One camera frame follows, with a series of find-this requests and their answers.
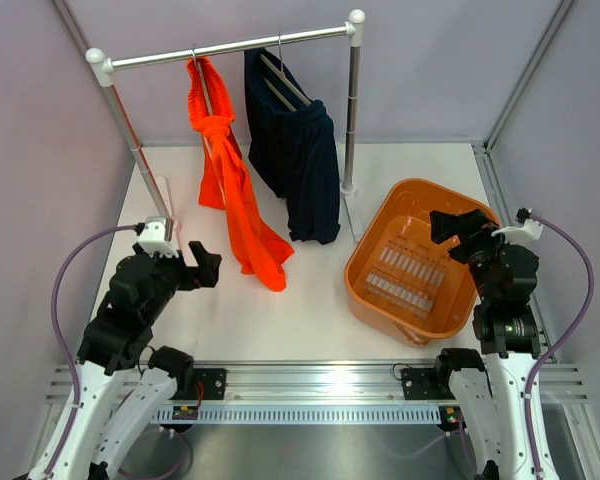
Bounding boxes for navy blue shorts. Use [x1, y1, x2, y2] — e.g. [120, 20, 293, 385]
[244, 48, 340, 245]

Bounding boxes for beige hanger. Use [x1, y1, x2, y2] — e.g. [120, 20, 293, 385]
[192, 52, 213, 157]
[257, 43, 312, 112]

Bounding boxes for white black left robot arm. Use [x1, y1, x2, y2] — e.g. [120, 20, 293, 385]
[27, 241, 222, 479]

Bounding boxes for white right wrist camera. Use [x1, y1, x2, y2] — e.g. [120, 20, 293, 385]
[491, 208, 543, 244]

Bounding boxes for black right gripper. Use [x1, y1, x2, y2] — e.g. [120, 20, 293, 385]
[430, 209, 518, 303]

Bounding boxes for white slotted cable duct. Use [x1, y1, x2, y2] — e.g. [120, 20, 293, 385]
[151, 404, 442, 425]

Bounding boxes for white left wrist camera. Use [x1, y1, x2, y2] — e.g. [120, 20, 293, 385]
[137, 216, 178, 258]

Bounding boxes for orange plastic basket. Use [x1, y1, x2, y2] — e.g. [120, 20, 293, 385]
[344, 179, 498, 347]

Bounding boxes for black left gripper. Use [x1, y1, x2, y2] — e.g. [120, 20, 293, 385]
[142, 241, 221, 323]

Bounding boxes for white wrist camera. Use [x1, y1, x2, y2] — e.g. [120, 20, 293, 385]
[491, 208, 543, 244]
[137, 216, 178, 258]

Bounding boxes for silver clothes rack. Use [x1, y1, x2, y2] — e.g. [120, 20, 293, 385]
[85, 9, 366, 242]

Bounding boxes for orange mesh shorts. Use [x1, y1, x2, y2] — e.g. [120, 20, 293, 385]
[186, 58, 294, 292]

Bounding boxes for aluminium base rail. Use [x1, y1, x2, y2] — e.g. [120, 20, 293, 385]
[44, 361, 589, 405]

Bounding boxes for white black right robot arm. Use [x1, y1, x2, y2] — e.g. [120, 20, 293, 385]
[429, 209, 558, 479]

